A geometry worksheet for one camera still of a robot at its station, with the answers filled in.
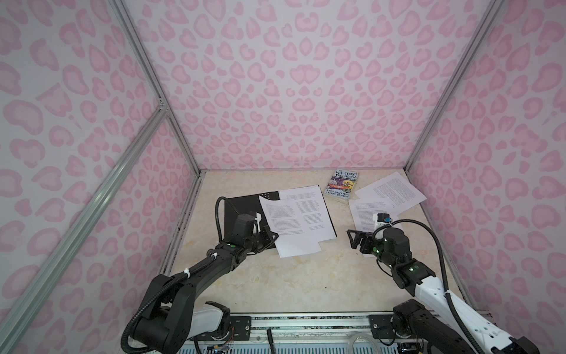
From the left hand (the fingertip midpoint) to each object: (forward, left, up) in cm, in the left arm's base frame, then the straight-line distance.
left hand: (282, 232), depth 84 cm
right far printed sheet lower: (+16, -37, -12) cm, 42 cm away
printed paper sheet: (+22, -13, -11) cm, 28 cm away
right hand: (-2, -28, +2) cm, 28 cm away
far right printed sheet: (+28, -55, -11) cm, 63 cm away
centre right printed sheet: (+9, -4, -10) cm, 14 cm away
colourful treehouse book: (+30, -29, -9) cm, 43 cm away
